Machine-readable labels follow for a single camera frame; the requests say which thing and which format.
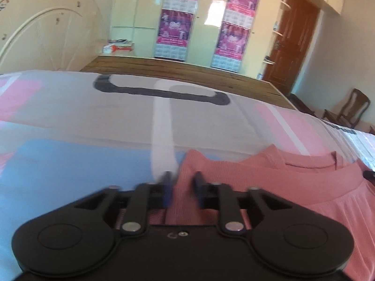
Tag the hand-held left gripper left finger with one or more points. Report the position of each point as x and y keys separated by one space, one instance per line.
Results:
x=167 y=188

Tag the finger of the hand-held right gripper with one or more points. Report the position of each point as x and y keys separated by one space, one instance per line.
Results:
x=369 y=174

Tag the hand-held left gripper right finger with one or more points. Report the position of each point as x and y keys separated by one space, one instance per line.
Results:
x=200 y=188

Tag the pink sweater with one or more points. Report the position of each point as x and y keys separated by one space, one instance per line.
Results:
x=293 y=187

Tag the wooden chair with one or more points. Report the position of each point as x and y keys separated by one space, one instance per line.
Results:
x=356 y=105

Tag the patterned pastel bedsheet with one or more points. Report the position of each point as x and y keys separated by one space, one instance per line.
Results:
x=88 y=123

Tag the stack of books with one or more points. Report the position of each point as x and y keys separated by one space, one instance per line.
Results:
x=123 y=44

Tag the white red box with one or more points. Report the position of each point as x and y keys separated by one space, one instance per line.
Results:
x=107 y=49

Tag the brown wooden door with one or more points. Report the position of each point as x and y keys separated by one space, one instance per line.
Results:
x=293 y=35

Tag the cream corner shelves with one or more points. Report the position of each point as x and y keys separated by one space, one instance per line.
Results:
x=278 y=32

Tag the cream wardrobe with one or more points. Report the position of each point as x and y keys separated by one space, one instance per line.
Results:
x=211 y=11

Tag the cream round headboard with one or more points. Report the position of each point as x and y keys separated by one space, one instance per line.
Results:
x=44 y=35

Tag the wooden bed frame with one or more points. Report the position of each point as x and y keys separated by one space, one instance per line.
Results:
x=190 y=73

